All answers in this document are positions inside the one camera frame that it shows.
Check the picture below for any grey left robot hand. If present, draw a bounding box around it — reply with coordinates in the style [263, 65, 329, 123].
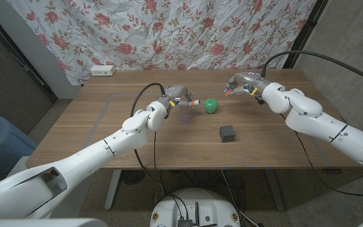
[159, 84, 195, 110]

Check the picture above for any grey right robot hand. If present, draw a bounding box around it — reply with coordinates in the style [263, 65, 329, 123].
[224, 71, 271, 97]

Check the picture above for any green ball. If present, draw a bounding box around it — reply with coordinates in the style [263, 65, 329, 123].
[204, 98, 219, 115]

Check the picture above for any dark grey block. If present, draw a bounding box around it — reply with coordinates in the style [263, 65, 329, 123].
[219, 124, 236, 143]

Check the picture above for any floral print backdrop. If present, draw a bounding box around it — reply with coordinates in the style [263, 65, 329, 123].
[6, 0, 318, 86]

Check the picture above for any black backdrop pole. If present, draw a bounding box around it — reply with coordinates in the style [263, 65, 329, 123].
[282, 0, 329, 69]

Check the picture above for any white power strip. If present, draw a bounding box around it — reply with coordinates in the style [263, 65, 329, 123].
[89, 64, 117, 77]

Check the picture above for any black round stand base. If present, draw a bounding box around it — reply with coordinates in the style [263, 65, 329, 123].
[120, 170, 147, 186]

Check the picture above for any grey metal table leg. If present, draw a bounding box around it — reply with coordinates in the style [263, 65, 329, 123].
[265, 169, 285, 211]
[104, 169, 122, 211]

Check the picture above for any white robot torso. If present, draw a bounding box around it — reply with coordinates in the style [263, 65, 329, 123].
[149, 188, 241, 227]

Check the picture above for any blue plastic bin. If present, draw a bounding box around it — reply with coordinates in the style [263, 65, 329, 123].
[0, 115, 39, 182]

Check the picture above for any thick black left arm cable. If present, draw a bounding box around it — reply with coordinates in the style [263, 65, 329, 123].
[130, 82, 166, 202]

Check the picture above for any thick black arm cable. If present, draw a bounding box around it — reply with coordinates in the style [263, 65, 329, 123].
[130, 82, 166, 202]
[261, 50, 363, 88]

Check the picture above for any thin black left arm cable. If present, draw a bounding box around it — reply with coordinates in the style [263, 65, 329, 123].
[152, 131, 166, 202]

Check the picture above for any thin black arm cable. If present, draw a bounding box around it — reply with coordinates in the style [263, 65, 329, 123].
[152, 131, 166, 202]
[279, 113, 363, 199]

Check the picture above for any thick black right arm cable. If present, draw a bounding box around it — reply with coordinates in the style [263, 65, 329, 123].
[261, 50, 363, 88]

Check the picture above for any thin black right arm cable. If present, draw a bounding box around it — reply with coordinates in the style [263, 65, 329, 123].
[279, 113, 363, 199]

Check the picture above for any white floor cable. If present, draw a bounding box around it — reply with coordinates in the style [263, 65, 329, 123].
[221, 170, 260, 227]

